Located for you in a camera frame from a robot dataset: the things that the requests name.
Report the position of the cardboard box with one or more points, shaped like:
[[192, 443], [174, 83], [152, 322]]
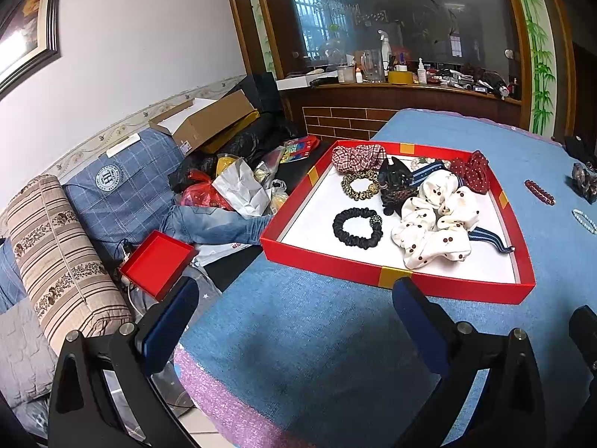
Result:
[[192, 123]]

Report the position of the white spray bottle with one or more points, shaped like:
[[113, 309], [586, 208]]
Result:
[[386, 50]]

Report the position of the red polka dot bow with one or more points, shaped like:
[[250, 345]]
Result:
[[472, 173]]

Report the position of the black scrunchie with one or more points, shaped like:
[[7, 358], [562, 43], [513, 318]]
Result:
[[358, 227]]

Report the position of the black hair claw clip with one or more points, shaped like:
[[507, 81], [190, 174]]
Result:
[[395, 185]]

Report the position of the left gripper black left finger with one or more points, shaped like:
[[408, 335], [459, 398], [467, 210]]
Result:
[[82, 412]]

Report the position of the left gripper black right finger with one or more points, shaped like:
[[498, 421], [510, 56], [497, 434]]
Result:
[[510, 411]]

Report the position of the colourful booklet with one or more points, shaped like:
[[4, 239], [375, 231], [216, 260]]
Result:
[[298, 149]]

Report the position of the blue plaid cushion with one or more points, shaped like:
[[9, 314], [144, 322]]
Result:
[[125, 197]]

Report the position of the red plaid scrunchie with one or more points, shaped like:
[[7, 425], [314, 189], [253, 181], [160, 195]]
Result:
[[360, 158]]

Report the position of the small red box lid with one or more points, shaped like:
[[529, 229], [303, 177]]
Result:
[[157, 264]]

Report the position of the white paper bag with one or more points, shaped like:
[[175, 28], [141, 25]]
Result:
[[238, 186]]

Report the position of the red plastic bag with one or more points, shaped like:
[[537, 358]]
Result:
[[201, 192]]

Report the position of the white cherry print scrunchie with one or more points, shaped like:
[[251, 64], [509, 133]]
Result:
[[435, 224]]

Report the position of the blue bed cover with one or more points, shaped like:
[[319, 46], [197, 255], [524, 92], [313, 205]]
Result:
[[289, 358]]

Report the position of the striped beige pillow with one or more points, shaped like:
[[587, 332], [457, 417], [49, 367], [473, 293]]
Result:
[[66, 282]]

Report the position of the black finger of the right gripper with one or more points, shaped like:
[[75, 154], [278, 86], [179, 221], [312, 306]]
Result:
[[583, 331]]

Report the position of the framed wall picture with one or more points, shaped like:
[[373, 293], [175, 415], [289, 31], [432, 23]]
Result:
[[29, 41]]

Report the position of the black clothing pile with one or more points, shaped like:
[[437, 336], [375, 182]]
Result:
[[577, 150]]

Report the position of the leopard print scrunchie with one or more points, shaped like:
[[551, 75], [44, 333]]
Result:
[[360, 185]]

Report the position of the blue jeans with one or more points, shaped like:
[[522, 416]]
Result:
[[212, 226]]

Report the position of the red tray box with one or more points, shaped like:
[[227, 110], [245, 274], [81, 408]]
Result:
[[498, 269]]

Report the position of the wooden counter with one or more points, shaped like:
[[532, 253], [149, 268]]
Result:
[[357, 111]]

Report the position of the glass pitcher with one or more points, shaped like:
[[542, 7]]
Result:
[[371, 66]]

